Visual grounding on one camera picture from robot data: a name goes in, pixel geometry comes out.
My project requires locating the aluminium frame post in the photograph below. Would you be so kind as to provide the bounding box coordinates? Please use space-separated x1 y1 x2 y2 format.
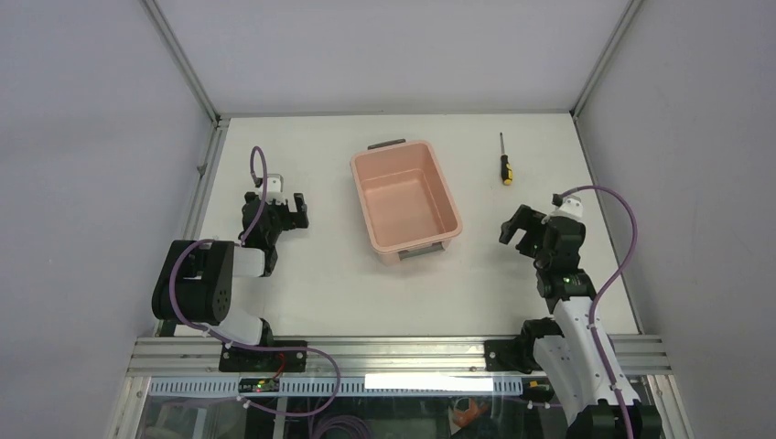
139 0 224 239
570 0 643 122

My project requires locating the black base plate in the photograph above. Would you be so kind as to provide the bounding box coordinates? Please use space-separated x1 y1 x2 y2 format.
483 337 540 374
218 339 307 374

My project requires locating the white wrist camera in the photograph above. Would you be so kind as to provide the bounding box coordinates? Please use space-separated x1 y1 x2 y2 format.
256 174 287 205
548 194 584 222

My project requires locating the left aluminium frame post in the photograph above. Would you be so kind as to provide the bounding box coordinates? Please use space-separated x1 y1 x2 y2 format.
139 0 224 239

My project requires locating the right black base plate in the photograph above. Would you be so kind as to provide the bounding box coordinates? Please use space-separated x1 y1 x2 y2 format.
483 337 540 374

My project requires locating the aluminium front rail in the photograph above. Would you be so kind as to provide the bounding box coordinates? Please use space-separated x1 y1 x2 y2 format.
125 335 673 378

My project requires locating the right aluminium frame post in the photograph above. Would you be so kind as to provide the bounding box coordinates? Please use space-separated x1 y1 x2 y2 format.
570 0 643 122

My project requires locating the black yellow screwdriver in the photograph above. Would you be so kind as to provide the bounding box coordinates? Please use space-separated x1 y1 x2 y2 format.
500 133 513 186

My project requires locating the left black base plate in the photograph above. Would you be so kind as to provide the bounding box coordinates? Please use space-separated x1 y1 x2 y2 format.
218 339 307 374

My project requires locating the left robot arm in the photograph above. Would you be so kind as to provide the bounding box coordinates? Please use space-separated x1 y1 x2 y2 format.
151 193 309 371

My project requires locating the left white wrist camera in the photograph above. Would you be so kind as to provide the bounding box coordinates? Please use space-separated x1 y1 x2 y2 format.
256 174 287 205

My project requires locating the pink plastic bin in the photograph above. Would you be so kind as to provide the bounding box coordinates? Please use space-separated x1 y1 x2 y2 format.
350 139 463 265

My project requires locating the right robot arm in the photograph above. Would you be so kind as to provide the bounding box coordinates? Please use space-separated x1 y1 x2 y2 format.
486 198 662 438

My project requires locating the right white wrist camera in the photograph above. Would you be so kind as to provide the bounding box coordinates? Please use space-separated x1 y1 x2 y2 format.
548 194 584 222

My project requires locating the orange object below table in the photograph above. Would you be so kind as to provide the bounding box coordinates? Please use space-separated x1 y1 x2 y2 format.
449 398 490 428

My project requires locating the white slotted cable duct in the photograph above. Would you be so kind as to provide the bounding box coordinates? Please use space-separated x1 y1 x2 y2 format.
149 373 538 399

